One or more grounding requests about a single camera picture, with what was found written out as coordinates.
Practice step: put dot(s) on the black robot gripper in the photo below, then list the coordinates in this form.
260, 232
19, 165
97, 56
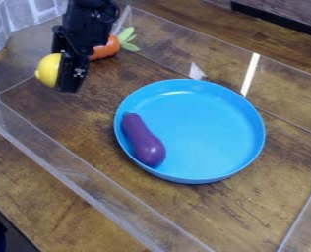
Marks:
85, 29

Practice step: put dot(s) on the yellow toy lemon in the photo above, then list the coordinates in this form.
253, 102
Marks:
47, 68

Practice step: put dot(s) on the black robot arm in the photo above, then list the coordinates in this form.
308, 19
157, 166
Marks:
93, 2

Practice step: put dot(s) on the blue round plastic tray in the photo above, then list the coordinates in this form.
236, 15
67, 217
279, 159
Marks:
210, 128

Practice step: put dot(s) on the orange toy carrot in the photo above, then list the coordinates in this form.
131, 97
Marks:
118, 41

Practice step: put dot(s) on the white grid curtain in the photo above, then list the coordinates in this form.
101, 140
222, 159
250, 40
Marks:
22, 13

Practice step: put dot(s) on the purple toy eggplant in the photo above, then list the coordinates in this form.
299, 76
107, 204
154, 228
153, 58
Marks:
148, 147

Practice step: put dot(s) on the clear acrylic enclosure wall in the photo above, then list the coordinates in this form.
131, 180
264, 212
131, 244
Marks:
71, 190

